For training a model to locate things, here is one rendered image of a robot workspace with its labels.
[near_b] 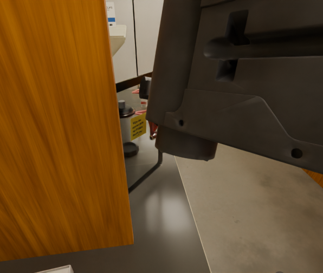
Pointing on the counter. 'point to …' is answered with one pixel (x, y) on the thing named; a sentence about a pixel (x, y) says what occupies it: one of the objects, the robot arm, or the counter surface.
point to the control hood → (117, 37)
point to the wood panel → (49, 131)
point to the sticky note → (138, 126)
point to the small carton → (111, 14)
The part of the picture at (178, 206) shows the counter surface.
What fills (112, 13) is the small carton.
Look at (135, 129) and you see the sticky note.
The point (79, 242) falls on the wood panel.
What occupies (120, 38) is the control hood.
